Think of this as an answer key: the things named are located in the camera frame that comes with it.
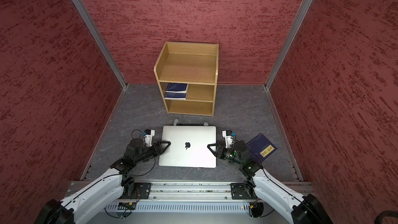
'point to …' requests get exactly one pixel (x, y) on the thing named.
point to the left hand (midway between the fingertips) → (168, 147)
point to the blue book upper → (177, 87)
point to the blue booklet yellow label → (260, 148)
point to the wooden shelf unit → (194, 63)
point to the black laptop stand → (176, 123)
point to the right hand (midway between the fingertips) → (208, 150)
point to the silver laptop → (188, 146)
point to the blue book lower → (175, 96)
